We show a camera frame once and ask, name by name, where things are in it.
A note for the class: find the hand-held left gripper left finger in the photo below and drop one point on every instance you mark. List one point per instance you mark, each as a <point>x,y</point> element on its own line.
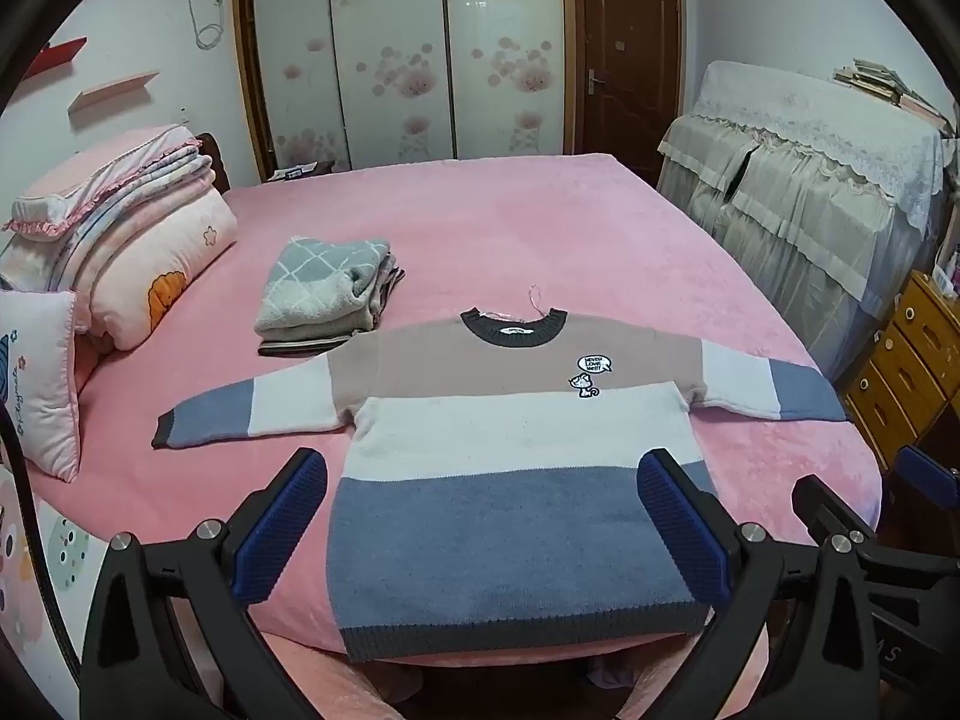
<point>281,525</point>

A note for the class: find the small printed pillow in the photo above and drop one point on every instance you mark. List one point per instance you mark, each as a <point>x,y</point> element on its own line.
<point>37,375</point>

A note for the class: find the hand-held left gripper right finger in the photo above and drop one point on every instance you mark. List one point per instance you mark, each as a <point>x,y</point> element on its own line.
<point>679,525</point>

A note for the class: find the wooden drawer cabinet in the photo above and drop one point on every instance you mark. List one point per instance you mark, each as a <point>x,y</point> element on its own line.
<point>907,367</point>

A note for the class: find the stack of books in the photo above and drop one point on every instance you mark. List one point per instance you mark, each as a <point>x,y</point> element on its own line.
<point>892,86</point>

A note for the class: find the floral sliding-door wardrobe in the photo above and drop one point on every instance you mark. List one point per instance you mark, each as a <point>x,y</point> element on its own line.
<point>405,52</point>

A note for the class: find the beige folded garment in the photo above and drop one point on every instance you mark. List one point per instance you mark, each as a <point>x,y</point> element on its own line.
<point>300,336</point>

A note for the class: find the grey diamond-pattern folded garment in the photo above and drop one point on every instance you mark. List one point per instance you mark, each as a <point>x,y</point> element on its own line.
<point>322,277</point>

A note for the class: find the pink wall shelf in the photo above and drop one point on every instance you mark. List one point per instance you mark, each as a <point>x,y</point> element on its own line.
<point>112,90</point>

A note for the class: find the lace-covered furniture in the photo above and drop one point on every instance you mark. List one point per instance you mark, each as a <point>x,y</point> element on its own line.
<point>810,187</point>

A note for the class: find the dark wooden headboard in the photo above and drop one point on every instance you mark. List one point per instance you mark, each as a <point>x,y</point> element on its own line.
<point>216,157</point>

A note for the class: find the dark nightstand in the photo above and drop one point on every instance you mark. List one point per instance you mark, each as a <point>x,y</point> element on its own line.
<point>300,172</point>

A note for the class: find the pink ruffled pillow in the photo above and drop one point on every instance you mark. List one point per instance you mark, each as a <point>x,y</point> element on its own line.
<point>97,180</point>

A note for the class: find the cartoon printed bed sheet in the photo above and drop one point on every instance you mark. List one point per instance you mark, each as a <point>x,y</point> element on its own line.
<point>60,562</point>

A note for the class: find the red wall shelf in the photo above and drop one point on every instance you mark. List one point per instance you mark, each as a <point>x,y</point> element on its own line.
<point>64,52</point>

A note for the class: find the pink bed blanket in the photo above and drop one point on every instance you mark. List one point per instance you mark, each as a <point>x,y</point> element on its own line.
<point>525,240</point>

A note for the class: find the striped knit sweater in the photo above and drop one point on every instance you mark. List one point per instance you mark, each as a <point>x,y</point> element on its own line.
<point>510,435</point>

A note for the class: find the dark striped folded garment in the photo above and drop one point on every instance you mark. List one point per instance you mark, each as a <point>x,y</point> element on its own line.
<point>292,349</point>

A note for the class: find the brown wooden door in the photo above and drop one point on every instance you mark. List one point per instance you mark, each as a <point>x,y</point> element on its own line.
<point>630,52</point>

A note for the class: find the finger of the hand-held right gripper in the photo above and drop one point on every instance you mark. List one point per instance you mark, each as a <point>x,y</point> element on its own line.
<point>825,502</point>
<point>926,476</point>

